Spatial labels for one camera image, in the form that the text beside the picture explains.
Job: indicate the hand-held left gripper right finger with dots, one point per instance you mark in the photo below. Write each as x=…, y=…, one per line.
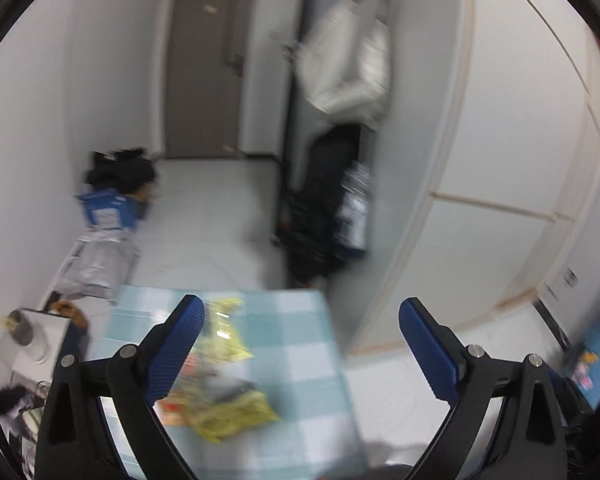
x=425, y=345

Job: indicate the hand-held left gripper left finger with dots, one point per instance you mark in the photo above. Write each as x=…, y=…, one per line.
x=180, y=340

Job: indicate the yellow snack wrapper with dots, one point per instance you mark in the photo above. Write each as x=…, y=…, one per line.
x=225, y=335
x=235, y=412

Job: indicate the orange snack wrapper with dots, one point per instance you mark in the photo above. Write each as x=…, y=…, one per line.
x=176, y=411

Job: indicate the brown soft item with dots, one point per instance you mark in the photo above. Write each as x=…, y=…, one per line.
x=72, y=312

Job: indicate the grey plastic bag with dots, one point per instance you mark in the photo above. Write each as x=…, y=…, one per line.
x=97, y=265

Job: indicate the blue white checked tablecloth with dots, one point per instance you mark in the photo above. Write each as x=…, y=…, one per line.
x=300, y=340

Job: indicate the white box with cup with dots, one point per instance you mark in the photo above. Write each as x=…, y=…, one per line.
x=55, y=340

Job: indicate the blue cardboard box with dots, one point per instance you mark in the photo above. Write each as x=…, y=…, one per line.
x=107, y=210

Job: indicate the silver bag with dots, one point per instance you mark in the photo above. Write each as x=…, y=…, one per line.
x=355, y=205

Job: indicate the clear plastic cup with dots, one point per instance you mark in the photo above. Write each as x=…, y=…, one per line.
x=22, y=335

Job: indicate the blue printed cushion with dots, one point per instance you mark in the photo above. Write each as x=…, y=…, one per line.
x=597, y=355

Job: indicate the pile of black clothes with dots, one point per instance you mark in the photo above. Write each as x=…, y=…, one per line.
x=120, y=172

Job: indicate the black backpack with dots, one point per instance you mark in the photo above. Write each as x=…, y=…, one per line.
x=320, y=185

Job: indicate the white wardrobe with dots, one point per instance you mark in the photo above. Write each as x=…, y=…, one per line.
x=505, y=135

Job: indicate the black clothes rack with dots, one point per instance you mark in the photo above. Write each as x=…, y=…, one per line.
x=287, y=125

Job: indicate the grey door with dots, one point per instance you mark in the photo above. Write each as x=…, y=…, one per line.
x=205, y=85

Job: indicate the white hanging bag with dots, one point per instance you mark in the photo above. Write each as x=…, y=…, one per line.
x=340, y=60

